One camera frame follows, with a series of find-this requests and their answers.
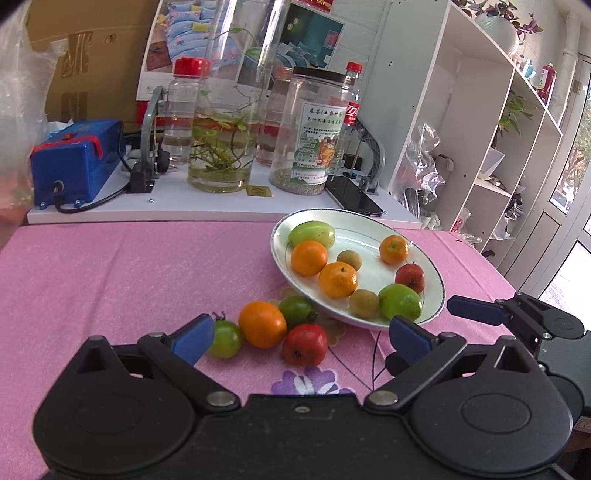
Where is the blue electric device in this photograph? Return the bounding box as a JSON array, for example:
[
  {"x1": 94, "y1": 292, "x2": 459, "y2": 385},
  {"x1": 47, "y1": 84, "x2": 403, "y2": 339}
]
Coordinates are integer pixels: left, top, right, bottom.
[{"x1": 30, "y1": 120, "x2": 125, "y2": 209}]

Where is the oblong green fruit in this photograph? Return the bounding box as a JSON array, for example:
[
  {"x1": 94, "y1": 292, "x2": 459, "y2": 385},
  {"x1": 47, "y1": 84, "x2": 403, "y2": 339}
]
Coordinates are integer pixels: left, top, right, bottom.
[{"x1": 288, "y1": 220, "x2": 335, "y2": 250}]

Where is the orange tomato on cloth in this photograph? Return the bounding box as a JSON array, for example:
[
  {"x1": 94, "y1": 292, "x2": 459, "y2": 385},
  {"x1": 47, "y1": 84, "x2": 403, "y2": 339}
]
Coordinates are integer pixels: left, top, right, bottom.
[{"x1": 238, "y1": 301, "x2": 287, "y2": 349}]

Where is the small red-capped clear bottle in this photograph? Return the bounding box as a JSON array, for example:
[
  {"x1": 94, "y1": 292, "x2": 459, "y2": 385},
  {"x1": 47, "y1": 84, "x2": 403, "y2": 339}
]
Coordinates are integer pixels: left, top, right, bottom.
[{"x1": 161, "y1": 57, "x2": 209, "y2": 165}]

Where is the potted plant on shelf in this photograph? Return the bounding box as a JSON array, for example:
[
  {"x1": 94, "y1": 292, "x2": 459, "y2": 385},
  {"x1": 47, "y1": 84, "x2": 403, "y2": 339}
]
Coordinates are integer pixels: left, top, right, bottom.
[{"x1": 454, "y1": 0, "x2": 544, "y2": 56}]

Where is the tall glass plant vase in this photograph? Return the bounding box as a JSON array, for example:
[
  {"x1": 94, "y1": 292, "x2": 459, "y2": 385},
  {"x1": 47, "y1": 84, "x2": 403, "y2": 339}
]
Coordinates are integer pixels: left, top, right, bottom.
[{"x1": 187, "y1": 0, "x2": 287, "y2": 193}]

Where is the white raised board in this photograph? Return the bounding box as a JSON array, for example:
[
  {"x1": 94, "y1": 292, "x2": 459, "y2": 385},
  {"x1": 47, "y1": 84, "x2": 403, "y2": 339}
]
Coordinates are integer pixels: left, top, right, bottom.
[{"x1": 26, "y1": 156, "x2": 424, "y2": 231}]

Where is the wall poster calendar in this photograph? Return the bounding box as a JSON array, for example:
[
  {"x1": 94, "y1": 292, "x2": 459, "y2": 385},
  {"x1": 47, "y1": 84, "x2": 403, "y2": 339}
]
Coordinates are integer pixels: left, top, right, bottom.
[{"x1": 136, "y1": 1, "x2": 346, "y2": 101}]

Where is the grey metal bracket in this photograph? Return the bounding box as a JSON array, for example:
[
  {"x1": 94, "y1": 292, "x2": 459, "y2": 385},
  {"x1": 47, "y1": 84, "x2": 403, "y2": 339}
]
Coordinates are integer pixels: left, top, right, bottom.
[
  {"x1": 127, "y1": 86, "x2": 169, "y2": 194},
  {"x1": 344, "y1": 118, "x2": 386, "y2": 194}
]

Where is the orange mandarin with stem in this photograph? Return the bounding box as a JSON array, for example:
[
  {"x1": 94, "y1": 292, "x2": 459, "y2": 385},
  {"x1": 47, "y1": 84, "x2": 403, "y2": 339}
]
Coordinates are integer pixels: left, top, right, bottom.
[{"x1": 318, "y1": 261, "x2": 359, "y2": 299}]

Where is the brown kiwi fruit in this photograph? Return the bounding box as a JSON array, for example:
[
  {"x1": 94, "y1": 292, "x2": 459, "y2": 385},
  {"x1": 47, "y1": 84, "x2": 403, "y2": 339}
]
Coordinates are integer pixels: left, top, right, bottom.
[
  {"x1": 349, "y1": 289, "x2": 380, "y2": 320},
  {"x1": 337, "y1": 250, "x2": 363, "y2": 271}
]

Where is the black smartphone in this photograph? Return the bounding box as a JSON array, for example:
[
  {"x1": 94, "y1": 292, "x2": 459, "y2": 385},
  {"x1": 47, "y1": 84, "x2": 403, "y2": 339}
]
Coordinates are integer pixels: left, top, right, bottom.
[{"x1": 325, "y1": 176, "x2": 385, "y2": 217}]

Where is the small green tomato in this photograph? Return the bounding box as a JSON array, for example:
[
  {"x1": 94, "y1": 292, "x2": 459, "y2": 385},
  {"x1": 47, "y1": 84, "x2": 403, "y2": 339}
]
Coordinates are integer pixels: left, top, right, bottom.
[{"x1": 207, "y1": 313, "x2": 242, "y2": 359}]

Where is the cardboard box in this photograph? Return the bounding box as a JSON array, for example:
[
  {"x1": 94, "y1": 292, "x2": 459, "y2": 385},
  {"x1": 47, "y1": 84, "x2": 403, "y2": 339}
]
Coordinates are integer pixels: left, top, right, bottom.
[{"x1": 28, "y1": 0, "x2": 158, "y2": 131}]

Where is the crumpled clear plastic bag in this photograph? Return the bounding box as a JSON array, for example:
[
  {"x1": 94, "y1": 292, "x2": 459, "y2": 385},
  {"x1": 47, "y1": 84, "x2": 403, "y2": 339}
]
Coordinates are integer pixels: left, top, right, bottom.
[{"x1": 393, "y1": 121, "x2": 445, "y2": 218}]

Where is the plastic bag with fruit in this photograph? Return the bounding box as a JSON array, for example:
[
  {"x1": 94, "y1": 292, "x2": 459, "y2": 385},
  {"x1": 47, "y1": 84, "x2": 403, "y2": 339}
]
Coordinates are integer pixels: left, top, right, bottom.
[{"x1": 1, "y1": 1, "x2": 67, "y2": 217}]

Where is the white shelf unit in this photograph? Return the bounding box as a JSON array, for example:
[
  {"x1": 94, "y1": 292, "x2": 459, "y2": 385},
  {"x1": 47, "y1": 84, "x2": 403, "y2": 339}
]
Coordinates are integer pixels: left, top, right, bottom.
[{"x1": 360, "y1": 1, "x2": 562, "y2": 265}]

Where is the dark green fruit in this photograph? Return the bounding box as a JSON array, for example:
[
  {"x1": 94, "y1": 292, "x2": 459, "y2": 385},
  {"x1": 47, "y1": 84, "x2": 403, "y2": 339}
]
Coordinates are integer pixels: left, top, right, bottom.
[{"x1": 277, "y1": 296, "x2": 318, "y2": 330}]

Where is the red tomato on cloth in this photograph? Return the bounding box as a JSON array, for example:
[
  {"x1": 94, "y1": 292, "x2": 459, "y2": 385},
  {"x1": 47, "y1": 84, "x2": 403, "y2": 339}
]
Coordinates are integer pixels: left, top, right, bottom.
[{"x1": 281, "y1": 324, "x2": 328, "y2": 367}]

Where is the cola bottle red cap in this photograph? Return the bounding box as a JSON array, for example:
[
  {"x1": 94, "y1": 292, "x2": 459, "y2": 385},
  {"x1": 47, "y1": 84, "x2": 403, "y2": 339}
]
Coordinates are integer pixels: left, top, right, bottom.
[{"x1": 331, "y1": 61, "x2": 363, "y2": 175}]

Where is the clear jar with label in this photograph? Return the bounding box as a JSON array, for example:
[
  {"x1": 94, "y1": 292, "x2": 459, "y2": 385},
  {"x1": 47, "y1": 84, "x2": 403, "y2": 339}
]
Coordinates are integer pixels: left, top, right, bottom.
[{"x1": 270, "y1": 67, "x2": 356, "y2": 196}]

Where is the right grey metal bracket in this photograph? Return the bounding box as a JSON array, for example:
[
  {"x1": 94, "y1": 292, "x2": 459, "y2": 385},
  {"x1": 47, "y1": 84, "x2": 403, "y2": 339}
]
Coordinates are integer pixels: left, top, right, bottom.
[{"x1": 344, "y1": 118, "x2": 386, "y2": 194}]

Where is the small red apple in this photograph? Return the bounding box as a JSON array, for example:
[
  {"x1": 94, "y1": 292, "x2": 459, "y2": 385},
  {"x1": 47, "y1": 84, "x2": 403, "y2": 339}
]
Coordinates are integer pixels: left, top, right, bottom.
[{"x1": 394, "y1": 263, "x2": 425, "y2": 294}]

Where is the white round plate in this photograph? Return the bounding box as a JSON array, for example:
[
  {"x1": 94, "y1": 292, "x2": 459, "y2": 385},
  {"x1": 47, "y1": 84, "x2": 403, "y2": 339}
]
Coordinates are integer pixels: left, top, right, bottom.
[{"x1": 269, "y1": 208, "x2": 447, "y2": 331}]

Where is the red can on shelf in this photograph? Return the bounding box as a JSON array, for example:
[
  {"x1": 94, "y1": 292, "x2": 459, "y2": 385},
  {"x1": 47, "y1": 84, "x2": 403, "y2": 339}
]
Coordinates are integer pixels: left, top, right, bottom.
[{"x1": 536, "y1": 63, "x2": 557, "y2": 106}]

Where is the smooth orange mandarin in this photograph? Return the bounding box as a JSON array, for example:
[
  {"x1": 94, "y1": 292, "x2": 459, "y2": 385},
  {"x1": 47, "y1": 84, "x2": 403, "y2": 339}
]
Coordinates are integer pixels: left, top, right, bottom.
[{"x1": 290, "y1": 240, "x2": 328, "y2": 277}]

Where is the left grey metal bracket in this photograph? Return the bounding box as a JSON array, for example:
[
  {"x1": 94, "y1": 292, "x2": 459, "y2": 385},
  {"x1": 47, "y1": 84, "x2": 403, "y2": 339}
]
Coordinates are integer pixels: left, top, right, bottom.
[{"x1": 127, "y1": 86, "x2": 169, "y2": 194}]

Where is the small gold card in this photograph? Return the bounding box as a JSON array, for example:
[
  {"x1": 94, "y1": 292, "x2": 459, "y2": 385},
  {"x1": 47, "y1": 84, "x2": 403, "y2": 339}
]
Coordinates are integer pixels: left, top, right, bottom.
[{"x1": 245, "y1": 185, "x2": 273, "y2": 198}]

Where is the green apple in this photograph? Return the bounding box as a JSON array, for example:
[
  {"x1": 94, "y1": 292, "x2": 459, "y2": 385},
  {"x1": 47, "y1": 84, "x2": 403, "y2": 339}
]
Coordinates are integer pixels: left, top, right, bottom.
[{"x1": 379, "y1": 283, "x2": 423, "y2": 321}]

